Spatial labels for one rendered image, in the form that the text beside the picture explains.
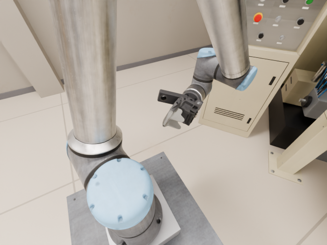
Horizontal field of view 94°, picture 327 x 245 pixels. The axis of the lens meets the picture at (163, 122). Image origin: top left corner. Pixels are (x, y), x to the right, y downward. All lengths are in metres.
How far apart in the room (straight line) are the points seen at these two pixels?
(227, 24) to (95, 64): 0.27
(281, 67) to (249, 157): 0.84
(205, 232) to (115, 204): 0.46
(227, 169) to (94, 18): 1.49
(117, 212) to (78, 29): 0.35
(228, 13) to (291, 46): 1.11
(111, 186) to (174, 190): 0.43
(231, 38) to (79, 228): 0.82
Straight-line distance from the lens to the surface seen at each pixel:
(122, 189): 0.39
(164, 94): 0.60
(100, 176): 0.42
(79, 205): 0.84
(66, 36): 0.34
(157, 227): 0.60
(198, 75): 0.68
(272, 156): 1.87
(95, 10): 0.32
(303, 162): 1.71
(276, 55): 1.41
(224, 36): 0.41
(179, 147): 1.62
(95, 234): 0.78
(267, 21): 1.39
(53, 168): 1.81
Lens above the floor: 1.33
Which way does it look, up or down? 46 degrees down
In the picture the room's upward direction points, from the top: straight up
